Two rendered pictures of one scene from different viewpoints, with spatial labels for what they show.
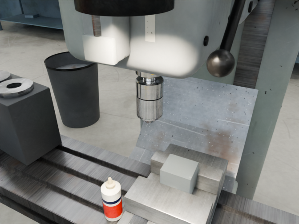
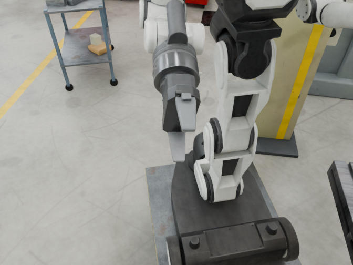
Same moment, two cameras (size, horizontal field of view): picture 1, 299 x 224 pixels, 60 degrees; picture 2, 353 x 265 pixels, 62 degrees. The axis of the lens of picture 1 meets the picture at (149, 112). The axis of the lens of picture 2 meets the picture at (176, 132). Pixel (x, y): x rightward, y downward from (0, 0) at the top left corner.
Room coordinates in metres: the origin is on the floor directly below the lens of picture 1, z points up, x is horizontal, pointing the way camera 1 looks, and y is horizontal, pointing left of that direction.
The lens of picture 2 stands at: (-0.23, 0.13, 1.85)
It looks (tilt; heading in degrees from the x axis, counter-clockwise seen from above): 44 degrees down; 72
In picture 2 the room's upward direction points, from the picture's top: straight up
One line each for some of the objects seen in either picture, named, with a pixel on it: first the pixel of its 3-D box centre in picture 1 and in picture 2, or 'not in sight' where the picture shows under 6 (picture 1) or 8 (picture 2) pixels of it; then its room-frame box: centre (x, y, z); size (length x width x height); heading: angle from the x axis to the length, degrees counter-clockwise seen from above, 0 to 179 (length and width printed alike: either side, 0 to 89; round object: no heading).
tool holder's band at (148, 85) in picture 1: (149, 81); not in sight; (0.39, 0.00, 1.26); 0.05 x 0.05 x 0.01
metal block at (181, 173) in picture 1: (179, 177); not in sight; (0.37, -0.06, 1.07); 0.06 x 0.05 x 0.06; 64
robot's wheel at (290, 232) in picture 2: not in sight; (283, 238); (0.45, 0.59, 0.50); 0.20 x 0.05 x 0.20; 83
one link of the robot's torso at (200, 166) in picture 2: not in sight; (218, 177); (0.23, 0.90, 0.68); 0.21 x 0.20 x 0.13; 83
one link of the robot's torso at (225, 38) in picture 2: not in sight; (242, 52); (0.22, 0.85, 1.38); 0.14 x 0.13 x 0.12; 173
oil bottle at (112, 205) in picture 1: (111, 196); not in sight; (0.37, 0.08, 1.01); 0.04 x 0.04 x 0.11
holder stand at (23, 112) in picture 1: (13, 113); not in sight; (0.62, 0.39, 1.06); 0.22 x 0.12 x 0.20; 57
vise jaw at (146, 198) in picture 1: (167, 206); not in sight; (0.32, -0.03, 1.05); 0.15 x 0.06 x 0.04; 64
